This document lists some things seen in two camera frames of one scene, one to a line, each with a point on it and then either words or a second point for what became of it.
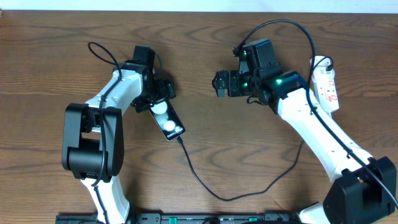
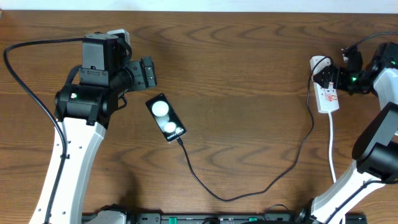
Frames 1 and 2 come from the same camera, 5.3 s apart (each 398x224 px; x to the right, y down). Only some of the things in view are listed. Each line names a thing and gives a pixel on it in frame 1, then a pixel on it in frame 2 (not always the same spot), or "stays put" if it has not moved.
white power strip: (323, 78) stays put
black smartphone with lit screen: (167, 119) stays put
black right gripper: (232, 76) → (339, 82)
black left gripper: (166, 93) → (143, 79)
